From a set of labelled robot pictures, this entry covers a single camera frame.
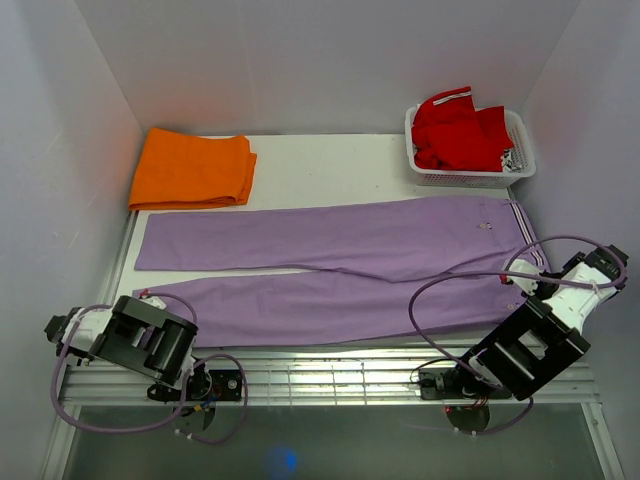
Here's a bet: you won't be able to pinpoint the aluminium rail frame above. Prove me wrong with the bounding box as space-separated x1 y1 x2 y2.
57 269 601 409

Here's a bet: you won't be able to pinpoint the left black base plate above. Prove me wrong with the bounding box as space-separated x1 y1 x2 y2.
146 368 243 403

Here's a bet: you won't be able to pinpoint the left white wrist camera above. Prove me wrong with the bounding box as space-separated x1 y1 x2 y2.
138 291 167 310

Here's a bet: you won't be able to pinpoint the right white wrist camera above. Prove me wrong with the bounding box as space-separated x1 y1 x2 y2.
500 259 543 296

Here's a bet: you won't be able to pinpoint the folded orange trousers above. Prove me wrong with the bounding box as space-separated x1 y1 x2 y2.
128 128 257 211

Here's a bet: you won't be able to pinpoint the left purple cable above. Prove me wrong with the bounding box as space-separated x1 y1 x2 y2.
49 291 249 446

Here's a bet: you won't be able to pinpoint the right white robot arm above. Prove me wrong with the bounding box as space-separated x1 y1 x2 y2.
451 245 628 400

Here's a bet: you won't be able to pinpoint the purple trousers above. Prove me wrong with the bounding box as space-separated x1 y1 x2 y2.
135 196 535 348

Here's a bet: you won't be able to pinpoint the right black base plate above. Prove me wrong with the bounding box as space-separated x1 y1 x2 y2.
417 367 512 400

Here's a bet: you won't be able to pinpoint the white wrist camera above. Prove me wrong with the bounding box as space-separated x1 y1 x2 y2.
500 259 543 296
138 291 167 310

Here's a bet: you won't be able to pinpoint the white plastic basket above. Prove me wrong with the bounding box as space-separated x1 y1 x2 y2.
404 105 536 189

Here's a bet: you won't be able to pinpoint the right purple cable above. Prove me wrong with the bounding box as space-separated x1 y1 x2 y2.
408 235 629 435

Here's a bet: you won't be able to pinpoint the red trousers in basket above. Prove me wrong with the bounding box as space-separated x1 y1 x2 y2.
410 86 514 173

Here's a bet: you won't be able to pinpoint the purple cable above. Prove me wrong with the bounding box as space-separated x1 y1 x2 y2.
408 235 629 435
49 291 249 446

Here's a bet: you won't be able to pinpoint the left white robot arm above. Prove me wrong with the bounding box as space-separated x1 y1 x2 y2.
44 292 212 402

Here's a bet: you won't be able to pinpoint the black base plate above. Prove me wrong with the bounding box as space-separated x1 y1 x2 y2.
146 368 243 403
417 367 512 400

